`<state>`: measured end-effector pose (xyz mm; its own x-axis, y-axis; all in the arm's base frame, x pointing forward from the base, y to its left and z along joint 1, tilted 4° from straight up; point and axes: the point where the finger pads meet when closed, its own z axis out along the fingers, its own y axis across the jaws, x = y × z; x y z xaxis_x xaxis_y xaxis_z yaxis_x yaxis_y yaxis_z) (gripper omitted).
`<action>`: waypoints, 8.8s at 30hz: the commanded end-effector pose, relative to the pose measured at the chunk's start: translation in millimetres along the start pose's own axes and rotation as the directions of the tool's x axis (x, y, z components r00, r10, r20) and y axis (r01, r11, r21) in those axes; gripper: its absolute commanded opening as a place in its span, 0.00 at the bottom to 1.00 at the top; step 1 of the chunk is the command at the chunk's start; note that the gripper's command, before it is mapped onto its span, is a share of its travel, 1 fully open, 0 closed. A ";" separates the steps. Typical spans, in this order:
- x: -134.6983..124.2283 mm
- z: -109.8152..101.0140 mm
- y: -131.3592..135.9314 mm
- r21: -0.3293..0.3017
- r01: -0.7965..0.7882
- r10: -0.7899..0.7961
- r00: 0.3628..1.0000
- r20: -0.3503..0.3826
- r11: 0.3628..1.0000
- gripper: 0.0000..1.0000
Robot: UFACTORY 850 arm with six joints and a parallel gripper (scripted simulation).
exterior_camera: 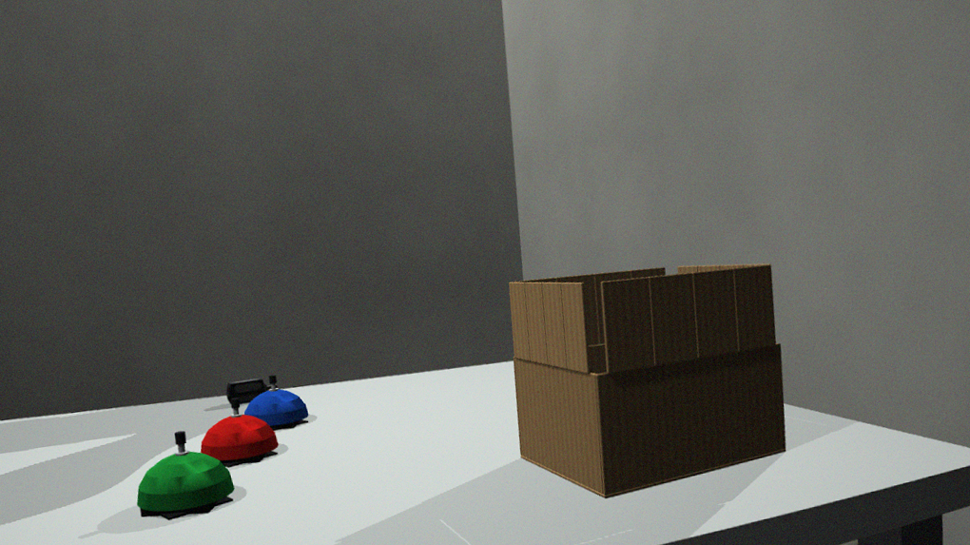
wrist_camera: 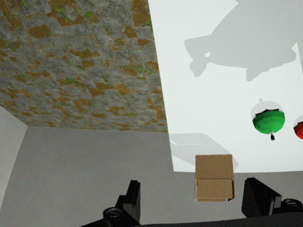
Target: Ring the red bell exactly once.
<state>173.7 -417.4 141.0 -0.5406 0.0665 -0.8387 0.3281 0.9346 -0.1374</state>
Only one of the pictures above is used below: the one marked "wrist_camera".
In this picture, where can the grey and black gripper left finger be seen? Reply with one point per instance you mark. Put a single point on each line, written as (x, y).
(126, 213)

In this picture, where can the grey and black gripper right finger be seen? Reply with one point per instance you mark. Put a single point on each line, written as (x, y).
(260, 200)

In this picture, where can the green dome bell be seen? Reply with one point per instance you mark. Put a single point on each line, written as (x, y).
(269, 122)

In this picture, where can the brown cardboard box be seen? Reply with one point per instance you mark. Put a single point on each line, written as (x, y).
(215, 178)

